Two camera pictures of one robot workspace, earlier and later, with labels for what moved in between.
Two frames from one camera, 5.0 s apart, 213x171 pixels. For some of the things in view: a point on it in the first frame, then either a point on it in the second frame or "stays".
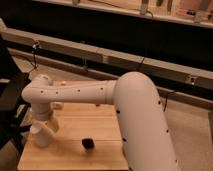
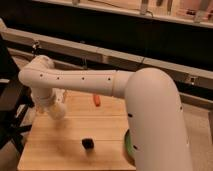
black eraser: (88, 142) stays
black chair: (15, 112) stays
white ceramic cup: (40, 135) to (57, 111)
